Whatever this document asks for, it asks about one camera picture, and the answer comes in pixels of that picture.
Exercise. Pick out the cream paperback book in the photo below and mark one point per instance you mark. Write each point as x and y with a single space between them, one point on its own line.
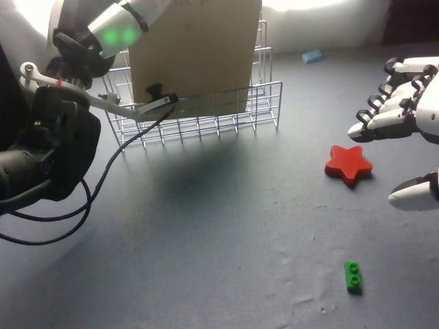
199 58

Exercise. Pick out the blue toy brick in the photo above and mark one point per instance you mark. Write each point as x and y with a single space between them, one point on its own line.
312 57

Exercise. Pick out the green toy brick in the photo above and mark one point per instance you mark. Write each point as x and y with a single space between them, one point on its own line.
353 277

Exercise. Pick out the red star block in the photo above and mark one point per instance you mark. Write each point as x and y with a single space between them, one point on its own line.
348 164

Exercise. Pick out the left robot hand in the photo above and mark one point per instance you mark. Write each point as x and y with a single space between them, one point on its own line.
113 31

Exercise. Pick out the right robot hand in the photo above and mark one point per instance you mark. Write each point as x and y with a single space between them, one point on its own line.
404 116

